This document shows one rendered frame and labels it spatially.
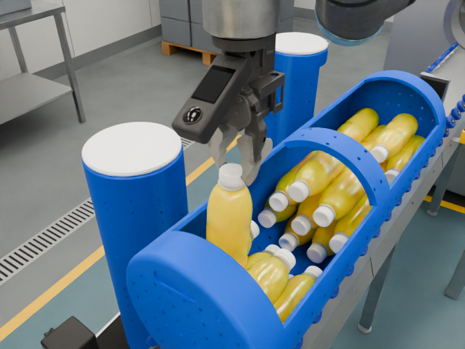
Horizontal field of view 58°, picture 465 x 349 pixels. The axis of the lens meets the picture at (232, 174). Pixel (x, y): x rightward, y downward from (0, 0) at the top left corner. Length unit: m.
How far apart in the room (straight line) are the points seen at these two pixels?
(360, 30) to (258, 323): 0.40
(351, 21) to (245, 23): 0.14
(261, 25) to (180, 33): 4.23
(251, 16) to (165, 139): 0.80
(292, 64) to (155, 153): 0.92
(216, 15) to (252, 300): 0.36
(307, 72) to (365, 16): 1.39
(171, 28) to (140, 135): 3.55
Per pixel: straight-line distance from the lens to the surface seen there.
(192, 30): 4.59
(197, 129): 0.47
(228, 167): 0.61
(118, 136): 1.29
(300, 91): 1.97
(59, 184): 2.99
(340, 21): 0.56
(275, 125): 2.06
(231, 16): 0.48
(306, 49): 1.94
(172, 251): 0.62
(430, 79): 1.67
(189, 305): 0.63
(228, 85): 0.50
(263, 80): 0.55
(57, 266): 2.42
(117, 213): 1.21
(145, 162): 1.15
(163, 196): 1.19
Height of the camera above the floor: 1.67
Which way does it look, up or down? 36 degrees down
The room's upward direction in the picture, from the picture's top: straight up
